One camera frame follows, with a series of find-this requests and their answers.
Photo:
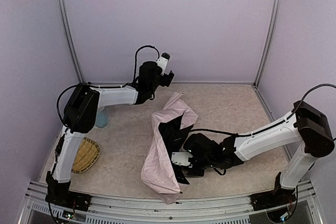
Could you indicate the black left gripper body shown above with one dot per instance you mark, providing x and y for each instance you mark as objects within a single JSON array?
[{"x": 168, "y": 78}]

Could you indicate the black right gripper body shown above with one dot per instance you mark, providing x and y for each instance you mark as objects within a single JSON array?
[{"x": 189, "y": 172}]

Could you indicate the pink folding umbrella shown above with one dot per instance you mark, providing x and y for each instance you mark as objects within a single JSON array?
[{"x": 171, "y": 126}]

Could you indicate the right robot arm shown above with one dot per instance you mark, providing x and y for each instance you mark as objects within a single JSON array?
[{"x": 304, "y": 125}]

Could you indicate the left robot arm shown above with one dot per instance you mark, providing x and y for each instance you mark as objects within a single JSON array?
[{"x": 81, "y": 109}]

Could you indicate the light blue white mug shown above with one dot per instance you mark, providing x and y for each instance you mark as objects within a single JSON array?
[{"x": 101, "y": 118}]

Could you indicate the woven bamboo tray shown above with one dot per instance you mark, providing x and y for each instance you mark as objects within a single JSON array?
[{"x": 87, "y": 154}]

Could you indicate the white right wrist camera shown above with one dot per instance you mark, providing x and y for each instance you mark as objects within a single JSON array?
[{"x": 181, "y": 159}]

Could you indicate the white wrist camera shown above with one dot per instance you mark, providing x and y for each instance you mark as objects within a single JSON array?
[
  {"x": 181, "y": 159},
  {"x": 162, "y": 61}
]

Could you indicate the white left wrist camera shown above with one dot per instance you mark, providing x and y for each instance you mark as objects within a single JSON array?
[{"x": 162, "y": 61}]

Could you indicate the front aluminium rail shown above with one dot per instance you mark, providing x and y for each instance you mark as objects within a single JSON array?
[{"x": 114, "y": 209}]

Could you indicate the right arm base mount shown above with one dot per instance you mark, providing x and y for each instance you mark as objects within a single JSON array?
[{"x": 269, "y": 199}]

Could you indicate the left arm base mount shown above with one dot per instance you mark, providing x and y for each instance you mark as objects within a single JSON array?
[{"x": 71, "y": 200}]

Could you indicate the left aluminium frame post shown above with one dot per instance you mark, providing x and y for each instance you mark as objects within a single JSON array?
[{"x": 70, "y": 41}]

